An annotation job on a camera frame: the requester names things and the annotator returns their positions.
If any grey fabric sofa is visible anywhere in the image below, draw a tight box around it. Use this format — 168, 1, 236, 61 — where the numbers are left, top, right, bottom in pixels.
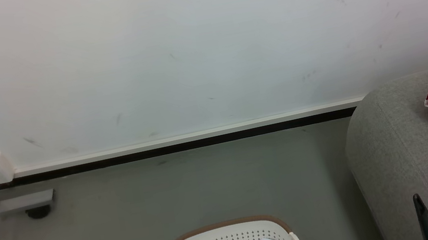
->
334, 71, 428, 240

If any white baseboard strip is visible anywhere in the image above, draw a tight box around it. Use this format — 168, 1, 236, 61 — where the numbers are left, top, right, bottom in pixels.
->
10, 96, 369, 178

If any black round frame foot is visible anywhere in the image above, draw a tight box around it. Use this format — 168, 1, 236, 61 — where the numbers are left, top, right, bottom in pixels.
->
26, 205, 53, 221

